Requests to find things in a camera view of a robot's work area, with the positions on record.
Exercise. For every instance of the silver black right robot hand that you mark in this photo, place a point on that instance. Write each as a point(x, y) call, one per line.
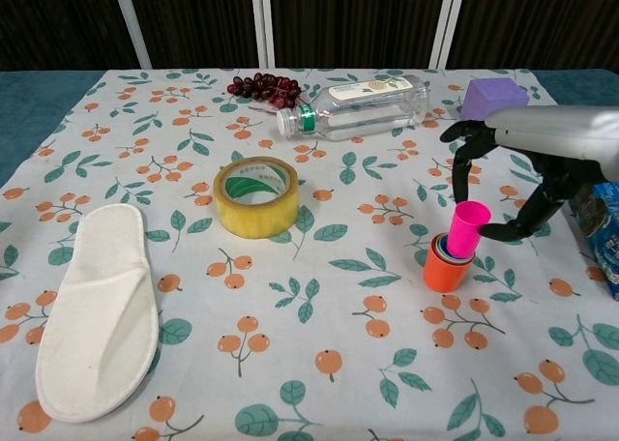
point(556, 131)

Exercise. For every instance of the pink plastic cup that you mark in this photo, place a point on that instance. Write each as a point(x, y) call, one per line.
point(466, 228)

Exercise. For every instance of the purple foam cube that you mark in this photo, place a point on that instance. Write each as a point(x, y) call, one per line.
point(488, 97)

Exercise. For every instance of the blue cookie package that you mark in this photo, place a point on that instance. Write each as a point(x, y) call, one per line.
point(607, 257)

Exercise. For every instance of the orange plastic cup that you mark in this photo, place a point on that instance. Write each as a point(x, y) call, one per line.
point(445, 279)

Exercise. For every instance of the clear plastic water bottle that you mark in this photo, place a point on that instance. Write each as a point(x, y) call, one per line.
point(367, 107)

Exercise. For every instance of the dark red grape bunch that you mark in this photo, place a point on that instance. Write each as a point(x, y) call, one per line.
point(261, 87)

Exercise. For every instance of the yellow packing tape roll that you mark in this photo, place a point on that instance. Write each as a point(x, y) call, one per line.
point(256, 222)

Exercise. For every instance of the floral printed tablecloth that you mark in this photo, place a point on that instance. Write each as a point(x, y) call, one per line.
point(290, 315)

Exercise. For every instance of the white cloth slipper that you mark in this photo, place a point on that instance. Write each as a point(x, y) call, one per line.
point(97, 315)

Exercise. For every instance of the teal table cover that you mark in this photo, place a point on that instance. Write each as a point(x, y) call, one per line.
point(29, 107)

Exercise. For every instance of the white screen frame post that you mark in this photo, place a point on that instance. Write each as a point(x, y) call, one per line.
point(447, 25)
point(268, 25)
point(131, 25)

